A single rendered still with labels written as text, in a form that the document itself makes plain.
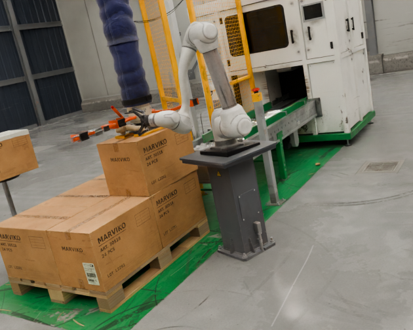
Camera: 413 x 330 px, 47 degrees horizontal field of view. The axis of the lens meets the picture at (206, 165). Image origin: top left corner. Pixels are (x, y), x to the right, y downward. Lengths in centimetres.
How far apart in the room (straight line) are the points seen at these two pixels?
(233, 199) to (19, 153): 249
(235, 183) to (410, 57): 908
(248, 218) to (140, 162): 84
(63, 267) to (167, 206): 83
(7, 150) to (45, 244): 182
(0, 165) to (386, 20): 941
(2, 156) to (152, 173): 197
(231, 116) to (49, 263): 154
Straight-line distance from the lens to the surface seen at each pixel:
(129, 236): 318
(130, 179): 339
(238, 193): 323
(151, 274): 341
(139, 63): 348
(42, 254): 337
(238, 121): 296
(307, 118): 551
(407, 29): 1201
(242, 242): 333
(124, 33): 344
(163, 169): 343
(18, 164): 498
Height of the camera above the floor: 148
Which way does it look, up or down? 14 degrees down
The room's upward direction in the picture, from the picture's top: 12 degrees counter-clockwise
